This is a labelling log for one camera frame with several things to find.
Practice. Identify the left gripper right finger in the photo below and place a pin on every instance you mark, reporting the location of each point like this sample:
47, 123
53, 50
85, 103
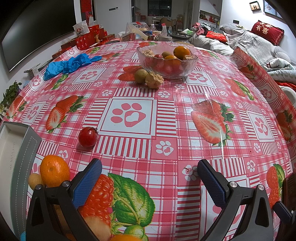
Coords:
256, 222

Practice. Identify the pink strawberry tablecloth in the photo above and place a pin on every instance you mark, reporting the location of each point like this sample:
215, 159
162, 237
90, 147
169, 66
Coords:
227, 111

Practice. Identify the blue crumpled cloth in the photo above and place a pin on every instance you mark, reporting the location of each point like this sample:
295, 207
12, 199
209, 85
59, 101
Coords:
69, 66

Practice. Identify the red gift boxes stack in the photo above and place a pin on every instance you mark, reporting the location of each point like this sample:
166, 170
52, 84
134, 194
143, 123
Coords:
96, 37

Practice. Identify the orange mandarin near tray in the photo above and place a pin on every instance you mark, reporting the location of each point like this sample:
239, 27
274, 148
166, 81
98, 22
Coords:
54, 171

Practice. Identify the red cherry tomato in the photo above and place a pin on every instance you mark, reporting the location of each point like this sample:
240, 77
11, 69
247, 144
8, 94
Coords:
88, 137

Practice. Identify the red embroidered cushion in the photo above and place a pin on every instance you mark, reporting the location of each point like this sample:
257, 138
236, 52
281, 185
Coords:
269, 32

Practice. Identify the dried husk fruit by bowl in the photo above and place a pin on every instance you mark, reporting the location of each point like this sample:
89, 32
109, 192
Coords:
153, 80

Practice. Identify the green kiwi by bowl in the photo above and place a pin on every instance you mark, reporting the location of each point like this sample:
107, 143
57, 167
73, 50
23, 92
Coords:
140, 76

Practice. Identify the grey white tray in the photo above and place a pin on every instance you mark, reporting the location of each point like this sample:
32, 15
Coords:
19, 145

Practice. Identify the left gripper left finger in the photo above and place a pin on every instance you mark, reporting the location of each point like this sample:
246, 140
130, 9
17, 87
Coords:
43, 222

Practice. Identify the glass fruit bowl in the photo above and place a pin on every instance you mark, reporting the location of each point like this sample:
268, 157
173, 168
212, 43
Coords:
168, 68

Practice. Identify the grey sofa with blankets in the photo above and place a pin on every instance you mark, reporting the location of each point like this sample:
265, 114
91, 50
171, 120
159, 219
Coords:
272, 58

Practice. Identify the small yellow round fruit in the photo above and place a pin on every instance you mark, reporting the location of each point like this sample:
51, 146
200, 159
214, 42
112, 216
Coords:
34, 180

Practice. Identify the black wall television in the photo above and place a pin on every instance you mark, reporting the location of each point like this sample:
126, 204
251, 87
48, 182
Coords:
39, 23

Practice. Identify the green potted plant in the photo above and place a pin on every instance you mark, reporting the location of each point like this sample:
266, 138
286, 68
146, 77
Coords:
10, 95

